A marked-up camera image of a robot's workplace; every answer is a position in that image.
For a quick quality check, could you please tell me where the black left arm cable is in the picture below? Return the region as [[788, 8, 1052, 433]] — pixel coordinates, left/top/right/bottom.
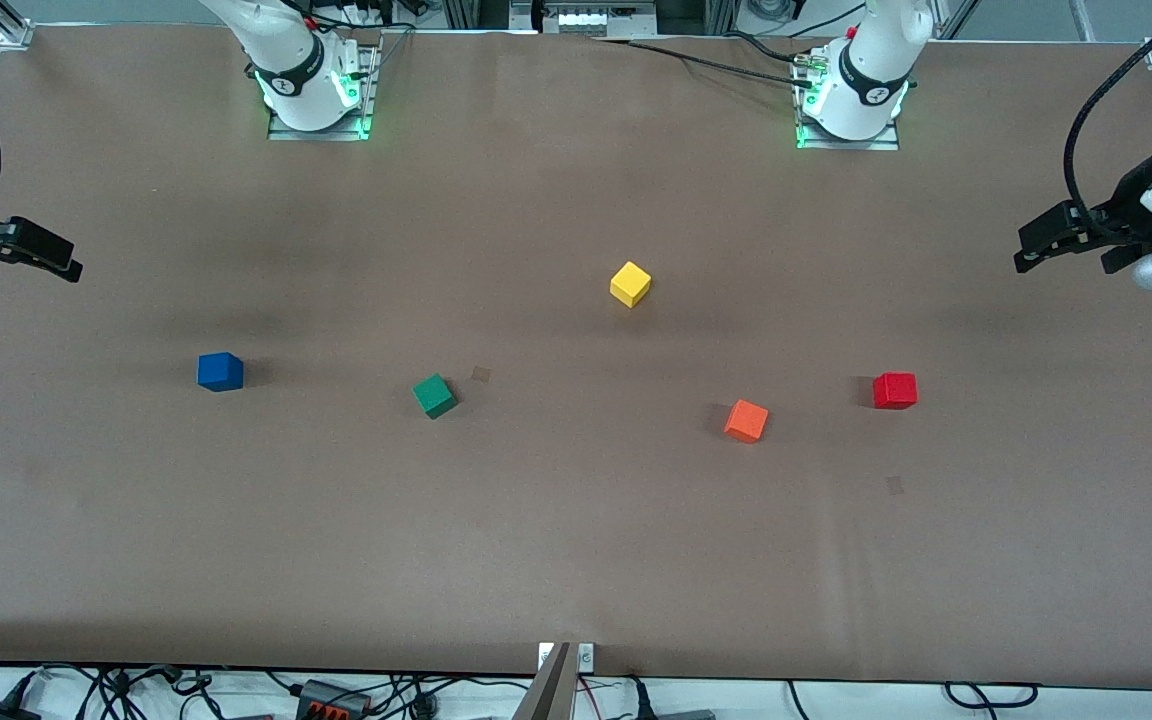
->
[[1063, 0, 1152, 216]]

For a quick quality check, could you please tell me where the green cube block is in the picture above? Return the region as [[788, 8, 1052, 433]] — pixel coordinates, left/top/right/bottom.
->
[[412, 374, 459, 420]]

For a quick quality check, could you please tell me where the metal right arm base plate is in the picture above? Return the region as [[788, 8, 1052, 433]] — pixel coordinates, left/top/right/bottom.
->
[[266, 45, 380, 142]]

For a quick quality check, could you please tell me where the white metal bracket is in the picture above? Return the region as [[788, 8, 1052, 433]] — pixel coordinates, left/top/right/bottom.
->
[[537, 643, 596, 672]]

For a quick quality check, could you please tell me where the blue cube block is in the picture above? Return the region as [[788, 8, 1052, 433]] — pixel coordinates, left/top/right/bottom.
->
[[197, 352, 245, 393]]

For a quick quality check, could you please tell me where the orange cube block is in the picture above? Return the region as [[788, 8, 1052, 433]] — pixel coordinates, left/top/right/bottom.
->
[[723, 399, 770, 445]]

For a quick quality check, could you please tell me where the black cable on table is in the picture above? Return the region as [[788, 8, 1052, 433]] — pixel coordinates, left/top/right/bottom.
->
[[596, 30, 823, 91]]

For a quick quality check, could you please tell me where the yellow cube block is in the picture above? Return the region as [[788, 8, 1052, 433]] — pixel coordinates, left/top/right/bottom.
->
[[609, 261, 653, 309]]

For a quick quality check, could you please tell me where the grey electronics box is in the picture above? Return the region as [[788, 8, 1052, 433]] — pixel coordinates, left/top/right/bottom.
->
[[534, 0, 659, 37]]

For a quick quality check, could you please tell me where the grey slanted post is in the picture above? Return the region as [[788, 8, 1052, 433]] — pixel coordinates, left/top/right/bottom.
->
[[513, 642, 577, 720]]

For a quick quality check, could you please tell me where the red cube block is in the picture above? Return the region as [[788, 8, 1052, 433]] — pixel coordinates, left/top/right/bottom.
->
[[873, 372, 919, 411]]

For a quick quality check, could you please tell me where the black looped cable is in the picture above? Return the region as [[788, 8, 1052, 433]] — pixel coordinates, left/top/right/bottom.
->
[[943, 681, 1040, 710]]

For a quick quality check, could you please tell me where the black orange connector box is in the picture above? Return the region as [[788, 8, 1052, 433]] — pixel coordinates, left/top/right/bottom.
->
[[295, 679, 373, 720]]

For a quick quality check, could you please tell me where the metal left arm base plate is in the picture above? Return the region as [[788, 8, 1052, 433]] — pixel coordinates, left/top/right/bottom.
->
[[795, 118, 900, 152]]

